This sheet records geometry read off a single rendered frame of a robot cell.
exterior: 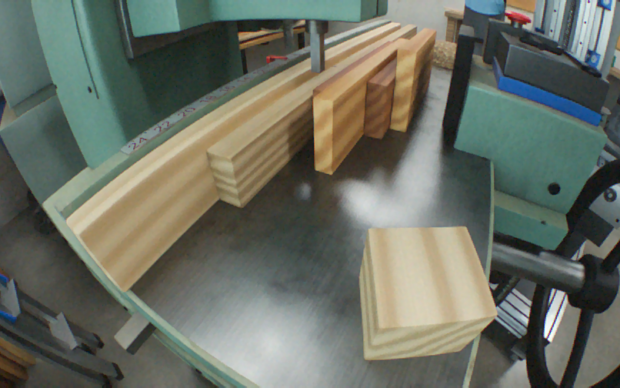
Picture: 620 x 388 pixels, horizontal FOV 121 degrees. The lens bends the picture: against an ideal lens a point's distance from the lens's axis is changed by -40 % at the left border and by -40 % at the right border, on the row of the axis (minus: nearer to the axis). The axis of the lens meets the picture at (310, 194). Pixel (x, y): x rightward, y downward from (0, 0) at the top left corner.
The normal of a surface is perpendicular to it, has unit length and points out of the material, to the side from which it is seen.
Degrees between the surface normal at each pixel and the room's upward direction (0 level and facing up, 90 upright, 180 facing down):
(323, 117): 90
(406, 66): 90
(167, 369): 0
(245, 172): 90
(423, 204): 0
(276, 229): 0
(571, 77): 90
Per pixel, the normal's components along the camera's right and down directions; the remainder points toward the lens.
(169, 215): 0.88, 0.29
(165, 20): -0.47, 0.59
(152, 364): -0.03, -0.75
